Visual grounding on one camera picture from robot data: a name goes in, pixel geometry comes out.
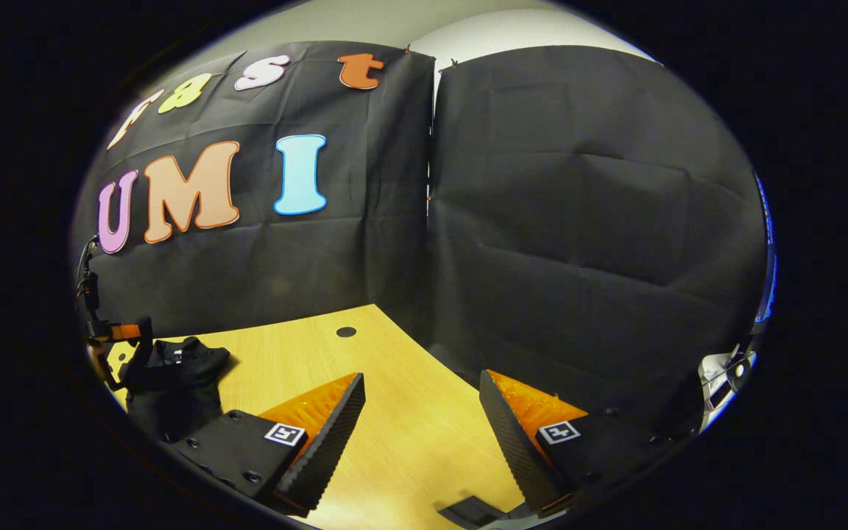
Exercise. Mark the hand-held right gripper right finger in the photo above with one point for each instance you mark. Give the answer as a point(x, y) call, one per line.
point(516, 449)

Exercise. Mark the black round table grommet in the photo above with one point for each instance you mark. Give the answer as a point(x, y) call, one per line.
point(346, 332)

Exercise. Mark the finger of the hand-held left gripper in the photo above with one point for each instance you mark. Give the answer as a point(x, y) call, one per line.
point(126, 331)

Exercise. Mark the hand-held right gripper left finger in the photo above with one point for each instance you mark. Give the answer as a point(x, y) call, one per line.
point(328, 449)

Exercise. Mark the black backdrop cloth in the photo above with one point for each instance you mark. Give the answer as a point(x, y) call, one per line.
point(542, 221)

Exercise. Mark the black buttoned shirt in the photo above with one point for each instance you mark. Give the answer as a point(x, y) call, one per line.
point(174, 390)

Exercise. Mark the white device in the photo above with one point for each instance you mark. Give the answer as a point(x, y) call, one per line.
point(722, 368)

